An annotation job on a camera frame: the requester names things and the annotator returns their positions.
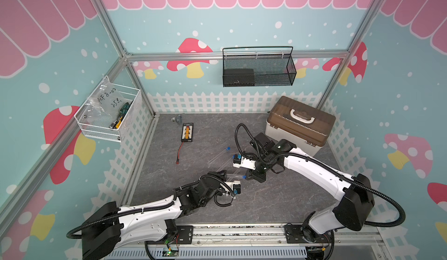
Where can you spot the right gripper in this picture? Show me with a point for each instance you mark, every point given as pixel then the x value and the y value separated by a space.
pixel 251 174

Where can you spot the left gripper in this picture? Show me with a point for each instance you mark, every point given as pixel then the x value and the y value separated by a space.
pixel 223 179

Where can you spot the clear test tube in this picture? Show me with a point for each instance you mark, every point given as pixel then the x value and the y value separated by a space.
pixel 232 177
pixel 217 156
pixel 224 166

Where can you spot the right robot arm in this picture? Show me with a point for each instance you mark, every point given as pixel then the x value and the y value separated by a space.
pixel 354 194

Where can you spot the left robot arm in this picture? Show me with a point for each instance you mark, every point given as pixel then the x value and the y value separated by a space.
pixel 112 227

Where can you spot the brown lid storage box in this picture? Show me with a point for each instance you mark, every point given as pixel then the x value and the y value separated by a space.
pixel 305 126

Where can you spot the black box with orange connectors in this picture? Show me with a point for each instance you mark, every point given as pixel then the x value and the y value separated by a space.
pixel 187 132

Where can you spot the black box in mesh basket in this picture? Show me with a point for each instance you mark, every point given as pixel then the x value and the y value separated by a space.
pixel 238 78

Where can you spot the green yellow tool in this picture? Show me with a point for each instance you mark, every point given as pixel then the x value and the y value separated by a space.
pixel 121 115

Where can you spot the clear plastic bag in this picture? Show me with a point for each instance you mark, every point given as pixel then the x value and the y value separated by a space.
pixel 104 103

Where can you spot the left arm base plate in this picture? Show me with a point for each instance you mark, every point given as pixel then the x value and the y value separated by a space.
pixel 177 236

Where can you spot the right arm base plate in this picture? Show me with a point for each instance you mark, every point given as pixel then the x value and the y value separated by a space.
pixel 298 234

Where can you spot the black wire mesh basket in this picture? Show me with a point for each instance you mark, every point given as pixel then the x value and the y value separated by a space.
pixel 273 66

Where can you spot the white wire basket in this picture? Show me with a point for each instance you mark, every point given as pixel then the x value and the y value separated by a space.
pixel 100 130

